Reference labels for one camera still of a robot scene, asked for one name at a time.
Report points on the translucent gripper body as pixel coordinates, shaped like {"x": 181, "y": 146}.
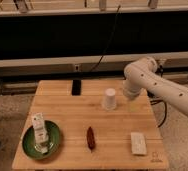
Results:
{"x": 133, "y": 106}

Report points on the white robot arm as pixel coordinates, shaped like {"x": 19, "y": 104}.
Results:
{"x": 141, "y": 74}

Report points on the white paper cup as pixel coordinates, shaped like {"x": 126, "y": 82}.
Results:
{"x": 109, "y": 99}

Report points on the black rectangular block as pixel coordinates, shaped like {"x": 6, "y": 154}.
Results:
{"x": 76, "y": 88}

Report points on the green ceramic plate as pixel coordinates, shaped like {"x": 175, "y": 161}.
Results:
{"x": 32, "y": 150}

